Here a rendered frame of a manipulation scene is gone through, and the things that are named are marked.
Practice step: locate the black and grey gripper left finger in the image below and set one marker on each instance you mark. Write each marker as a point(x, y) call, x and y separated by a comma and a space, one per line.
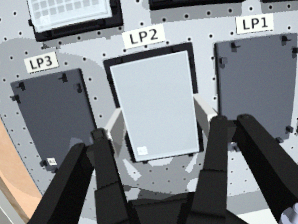
point(63, 200)

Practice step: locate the grey perforated base plate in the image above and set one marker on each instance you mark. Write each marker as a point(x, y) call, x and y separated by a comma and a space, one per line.
point(203, 25)

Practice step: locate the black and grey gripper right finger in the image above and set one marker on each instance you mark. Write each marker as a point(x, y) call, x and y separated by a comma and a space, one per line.
point(275, 172)

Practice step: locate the white button panel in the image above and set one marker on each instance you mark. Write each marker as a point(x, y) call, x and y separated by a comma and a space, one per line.
point(251, 207)

